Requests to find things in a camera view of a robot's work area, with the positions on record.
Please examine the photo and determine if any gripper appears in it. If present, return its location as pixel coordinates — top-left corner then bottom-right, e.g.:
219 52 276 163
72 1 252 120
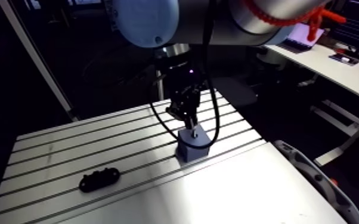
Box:
163 63 206 122

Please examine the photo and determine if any dark blue-grey block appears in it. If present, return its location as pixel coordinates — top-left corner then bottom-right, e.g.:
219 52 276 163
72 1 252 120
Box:
175 124 212 164

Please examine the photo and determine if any black oval holder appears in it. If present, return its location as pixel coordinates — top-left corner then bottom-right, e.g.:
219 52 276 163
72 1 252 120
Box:
78 167 121 194

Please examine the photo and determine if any open laptop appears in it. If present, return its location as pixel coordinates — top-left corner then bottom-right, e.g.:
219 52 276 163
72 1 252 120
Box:
282 22 326 53

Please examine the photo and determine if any white desk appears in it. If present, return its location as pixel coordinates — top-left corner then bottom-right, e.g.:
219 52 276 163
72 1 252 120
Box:
263 43 359 167

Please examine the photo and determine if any pale holed strip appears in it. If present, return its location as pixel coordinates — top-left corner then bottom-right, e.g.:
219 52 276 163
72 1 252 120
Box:
273 139 359 224

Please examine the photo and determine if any black cable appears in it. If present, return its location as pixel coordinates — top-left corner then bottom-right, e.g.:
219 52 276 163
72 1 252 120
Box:
148 0 221 150

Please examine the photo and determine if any red-orange cable wrap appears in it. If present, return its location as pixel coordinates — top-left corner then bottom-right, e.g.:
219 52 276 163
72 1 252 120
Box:
243 0 347 42

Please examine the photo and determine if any white post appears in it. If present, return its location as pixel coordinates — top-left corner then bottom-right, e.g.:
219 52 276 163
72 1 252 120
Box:
0 0 79 122

